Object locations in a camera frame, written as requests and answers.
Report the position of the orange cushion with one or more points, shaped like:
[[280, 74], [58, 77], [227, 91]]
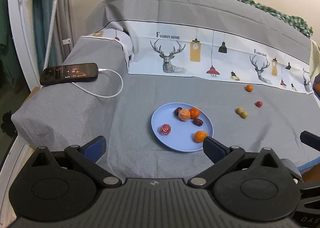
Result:
[[316, 86]]

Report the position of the black phone stand pole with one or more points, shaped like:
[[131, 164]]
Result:
[[50, 33]]

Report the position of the small orange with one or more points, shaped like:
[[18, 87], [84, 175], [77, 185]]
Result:
[[194, 113]]

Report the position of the yellow-green round fruit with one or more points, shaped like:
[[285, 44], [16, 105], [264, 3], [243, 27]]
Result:
[[239, 110], [244, 115]]

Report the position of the large orange tangerine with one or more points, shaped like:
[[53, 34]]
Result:
[[200, 135]]

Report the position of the small red fruit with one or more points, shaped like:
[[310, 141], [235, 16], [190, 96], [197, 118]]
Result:
[[259, 104]]

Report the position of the cream cloth at sofa end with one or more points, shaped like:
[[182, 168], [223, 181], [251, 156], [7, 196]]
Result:
[[314, 59]]

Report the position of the dark red date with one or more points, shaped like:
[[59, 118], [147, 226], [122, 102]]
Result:
[[197, 122], [177, 110]]

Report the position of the small orange kumquat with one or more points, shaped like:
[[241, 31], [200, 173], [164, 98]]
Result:
[[249, 88]]

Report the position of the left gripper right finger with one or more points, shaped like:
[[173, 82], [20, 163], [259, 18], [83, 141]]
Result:
[[236, 168]]

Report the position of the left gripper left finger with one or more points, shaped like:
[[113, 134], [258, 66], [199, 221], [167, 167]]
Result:
[[75, 167]]

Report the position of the grey printed sofa cover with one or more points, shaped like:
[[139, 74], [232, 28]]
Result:
[[200, 52]]

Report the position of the black smartphone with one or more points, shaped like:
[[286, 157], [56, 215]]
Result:
[[83, 72]]

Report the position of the small orange fruit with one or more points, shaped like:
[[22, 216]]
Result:
[[184, 114]]

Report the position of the light blue plastic plate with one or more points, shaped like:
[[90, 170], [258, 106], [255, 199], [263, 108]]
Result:
[[181, 137]]

